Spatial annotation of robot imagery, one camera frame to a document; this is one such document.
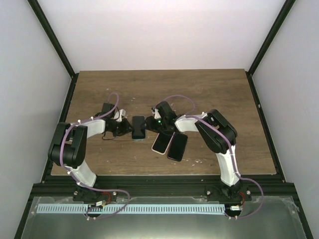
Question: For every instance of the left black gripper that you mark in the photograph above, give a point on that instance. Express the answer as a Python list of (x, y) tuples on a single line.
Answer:
[(125, 130)]

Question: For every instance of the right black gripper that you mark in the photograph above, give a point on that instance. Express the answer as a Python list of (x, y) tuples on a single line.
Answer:
[(150, 125)]

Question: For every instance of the beige phone case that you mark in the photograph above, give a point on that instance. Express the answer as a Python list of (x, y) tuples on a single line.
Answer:
[(162, 144)]

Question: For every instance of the black phone case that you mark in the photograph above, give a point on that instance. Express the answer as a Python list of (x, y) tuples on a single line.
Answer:
[(177, 147)]

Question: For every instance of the clear magsafe phone case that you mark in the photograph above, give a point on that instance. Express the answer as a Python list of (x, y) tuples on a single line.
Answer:
[(138, 139)]

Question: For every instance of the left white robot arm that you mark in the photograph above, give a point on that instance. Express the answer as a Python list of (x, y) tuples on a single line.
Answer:
[(68, 146)]

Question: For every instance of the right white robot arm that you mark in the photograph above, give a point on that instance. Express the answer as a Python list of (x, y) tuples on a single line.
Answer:
[(216, 131)]

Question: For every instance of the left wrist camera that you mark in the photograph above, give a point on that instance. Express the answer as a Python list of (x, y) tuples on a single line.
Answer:
[(120, 115)]

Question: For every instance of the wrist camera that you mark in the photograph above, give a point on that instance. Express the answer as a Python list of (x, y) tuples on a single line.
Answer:
[(155, 113), (120, 115)]

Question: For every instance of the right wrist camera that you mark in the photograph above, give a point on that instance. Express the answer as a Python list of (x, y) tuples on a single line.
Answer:
[(155, 113)]

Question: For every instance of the black aluminium frame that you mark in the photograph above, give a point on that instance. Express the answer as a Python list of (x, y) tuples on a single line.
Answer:
[(163, 185)]

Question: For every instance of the light blue slotted cable duct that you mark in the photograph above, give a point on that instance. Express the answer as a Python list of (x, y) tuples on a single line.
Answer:
[(205, 209)]

